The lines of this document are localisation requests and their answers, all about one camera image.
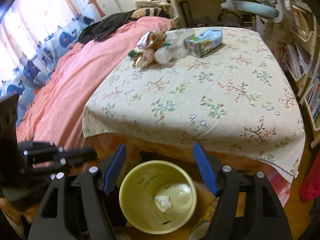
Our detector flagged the white desk with drawers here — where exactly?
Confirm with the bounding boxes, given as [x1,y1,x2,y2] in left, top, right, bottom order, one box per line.
[169,0,226,28]

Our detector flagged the yellow-green trash bin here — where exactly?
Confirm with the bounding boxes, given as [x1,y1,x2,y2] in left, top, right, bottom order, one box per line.
[119,160,197,235]

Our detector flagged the floral bed sheet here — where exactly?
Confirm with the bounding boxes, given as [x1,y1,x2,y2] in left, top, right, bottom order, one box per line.
[82,27,305,181]

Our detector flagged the clear plastic bottle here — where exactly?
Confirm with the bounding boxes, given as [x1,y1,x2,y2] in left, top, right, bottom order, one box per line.
[165,28,194,57]

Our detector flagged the black clothing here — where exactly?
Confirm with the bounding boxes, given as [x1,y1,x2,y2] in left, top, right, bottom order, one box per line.
[78,10,134,44]

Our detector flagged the striped pillow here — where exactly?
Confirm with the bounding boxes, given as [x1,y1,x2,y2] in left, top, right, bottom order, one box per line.
[131,7,166,20]

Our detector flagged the white small bottle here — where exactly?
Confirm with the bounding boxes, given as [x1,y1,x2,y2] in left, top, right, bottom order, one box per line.
[154,47,172,64]

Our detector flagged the pink quilt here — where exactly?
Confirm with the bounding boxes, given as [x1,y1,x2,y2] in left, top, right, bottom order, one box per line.
[16,16,172,149]

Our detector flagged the blue milk carton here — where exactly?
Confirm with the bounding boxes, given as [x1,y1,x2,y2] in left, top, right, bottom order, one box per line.
[183,28,223,58]

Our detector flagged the red cloth item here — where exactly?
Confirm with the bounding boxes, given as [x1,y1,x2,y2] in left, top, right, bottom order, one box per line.
[299,153,320,202]

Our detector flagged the snack wrapper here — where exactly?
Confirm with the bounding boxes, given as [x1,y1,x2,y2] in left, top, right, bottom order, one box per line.
[132,31,167,68]

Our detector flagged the white bookshelf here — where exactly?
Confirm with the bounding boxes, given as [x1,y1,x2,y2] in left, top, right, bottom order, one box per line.
[281,0,319,148]

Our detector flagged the beige tote bag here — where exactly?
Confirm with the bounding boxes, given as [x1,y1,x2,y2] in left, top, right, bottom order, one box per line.
[133,0,171,9]

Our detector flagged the crumpled white tissue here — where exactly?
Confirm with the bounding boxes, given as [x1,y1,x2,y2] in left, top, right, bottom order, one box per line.
[155,195,172,213]

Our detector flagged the whale pattern curtain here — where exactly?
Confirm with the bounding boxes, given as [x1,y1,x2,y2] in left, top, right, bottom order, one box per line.
[1,14,94,126]

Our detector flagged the green small bottle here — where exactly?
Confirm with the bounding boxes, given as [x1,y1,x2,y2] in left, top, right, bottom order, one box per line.
[128,50,139,58]

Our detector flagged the colourful floor mat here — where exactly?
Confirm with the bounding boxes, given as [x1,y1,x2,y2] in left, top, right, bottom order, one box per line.
[188,198,219,240]

